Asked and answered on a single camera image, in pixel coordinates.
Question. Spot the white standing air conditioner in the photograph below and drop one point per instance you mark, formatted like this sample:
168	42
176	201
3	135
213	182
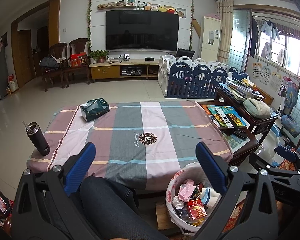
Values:
210	37

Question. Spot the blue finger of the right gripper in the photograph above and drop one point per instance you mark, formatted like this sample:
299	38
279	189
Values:
285	153

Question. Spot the clear plastic wrapper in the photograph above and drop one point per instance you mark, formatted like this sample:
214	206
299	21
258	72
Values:
177	203

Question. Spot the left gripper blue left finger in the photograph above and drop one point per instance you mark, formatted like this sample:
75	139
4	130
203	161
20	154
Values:
77	166

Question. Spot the dark green tissue box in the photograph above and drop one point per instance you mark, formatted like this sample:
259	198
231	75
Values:
93	109

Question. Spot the black bag on chair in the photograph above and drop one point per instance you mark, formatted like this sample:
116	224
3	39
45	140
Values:
49	62

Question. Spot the dark wooden chair left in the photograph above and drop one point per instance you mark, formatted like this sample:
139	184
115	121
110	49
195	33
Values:
58	51

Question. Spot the person's leg in jeans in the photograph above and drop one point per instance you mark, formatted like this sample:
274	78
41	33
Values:
111	210

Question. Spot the white toothpaste box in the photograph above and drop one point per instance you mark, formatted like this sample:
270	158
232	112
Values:
209	197

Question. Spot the dark wooden chair right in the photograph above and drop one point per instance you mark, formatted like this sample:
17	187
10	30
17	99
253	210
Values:
77	46

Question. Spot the black insulated tumbler with straw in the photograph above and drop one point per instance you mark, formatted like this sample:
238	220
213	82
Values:
36	136

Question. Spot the small wooden stool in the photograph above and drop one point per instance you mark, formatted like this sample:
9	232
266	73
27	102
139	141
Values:
163	218

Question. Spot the potted green plant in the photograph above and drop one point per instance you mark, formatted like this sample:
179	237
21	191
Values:
99	56

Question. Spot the blue child's chair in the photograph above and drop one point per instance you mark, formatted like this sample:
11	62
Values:
288	123

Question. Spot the white mesh trash basket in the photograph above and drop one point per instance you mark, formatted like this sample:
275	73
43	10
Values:
190	179

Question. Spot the beige curtain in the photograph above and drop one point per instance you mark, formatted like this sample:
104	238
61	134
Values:
225	9

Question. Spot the white remote control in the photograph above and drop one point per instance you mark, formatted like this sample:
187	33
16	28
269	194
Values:
224	117

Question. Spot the red cigarette box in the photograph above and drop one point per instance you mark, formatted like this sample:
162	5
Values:
196	209

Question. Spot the wooden TV cabinet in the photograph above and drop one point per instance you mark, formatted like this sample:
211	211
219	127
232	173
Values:
134	68

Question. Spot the green grey cushion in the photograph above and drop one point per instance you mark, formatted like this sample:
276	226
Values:
257	109

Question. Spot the plaid striped tablecloth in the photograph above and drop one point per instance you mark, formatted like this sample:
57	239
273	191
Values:
141	145

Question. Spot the red gift box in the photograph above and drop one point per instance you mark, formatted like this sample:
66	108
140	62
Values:
78	60

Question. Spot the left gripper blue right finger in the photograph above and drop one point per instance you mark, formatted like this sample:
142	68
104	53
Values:
213	166

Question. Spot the dark wooden chair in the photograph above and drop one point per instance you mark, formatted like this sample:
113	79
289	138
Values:
77	46
58	51

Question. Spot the red snack wrapper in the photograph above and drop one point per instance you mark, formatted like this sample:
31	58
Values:
200	186

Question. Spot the stack of books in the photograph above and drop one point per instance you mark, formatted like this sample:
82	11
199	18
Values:
239	90

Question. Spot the white printed trash bag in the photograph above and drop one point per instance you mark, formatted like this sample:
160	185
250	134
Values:
175	199

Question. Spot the blue white baby fence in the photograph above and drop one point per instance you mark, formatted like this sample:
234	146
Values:
193	79

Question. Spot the dark wooden side table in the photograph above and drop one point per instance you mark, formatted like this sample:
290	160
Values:
256	130

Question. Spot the colourful children's book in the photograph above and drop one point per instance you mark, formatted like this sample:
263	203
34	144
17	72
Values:
230	112

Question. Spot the pink plastic bag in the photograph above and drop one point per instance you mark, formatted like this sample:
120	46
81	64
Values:
186	190

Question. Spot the large black television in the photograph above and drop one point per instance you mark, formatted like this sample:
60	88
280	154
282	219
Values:
140	29

